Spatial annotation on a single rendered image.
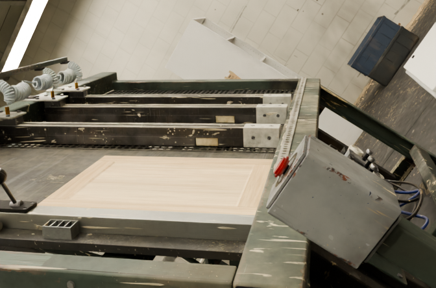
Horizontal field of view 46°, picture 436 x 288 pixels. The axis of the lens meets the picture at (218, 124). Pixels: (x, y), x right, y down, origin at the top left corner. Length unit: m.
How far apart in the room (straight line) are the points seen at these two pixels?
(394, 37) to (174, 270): 4.83
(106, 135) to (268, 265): 1.13
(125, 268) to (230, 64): 4.41
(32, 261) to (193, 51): 4.43
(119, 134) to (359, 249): 1.24
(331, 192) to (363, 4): 5.82
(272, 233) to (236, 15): 5.69
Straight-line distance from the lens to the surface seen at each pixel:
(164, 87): 3.06
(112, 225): 1.21
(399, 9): 6.62
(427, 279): 0.91
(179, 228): 1.16
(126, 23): 7.02
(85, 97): 2.59
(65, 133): 2.01
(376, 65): 5.56
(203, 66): 5.32
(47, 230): 1.24
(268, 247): 1.00
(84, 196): 1.42
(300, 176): 0.80
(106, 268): 0.97
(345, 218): 0.82
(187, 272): 0.93
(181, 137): 1.84
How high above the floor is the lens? 1.03
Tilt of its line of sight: 3 degrees up
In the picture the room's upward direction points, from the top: 58 degrees counter-clockwise
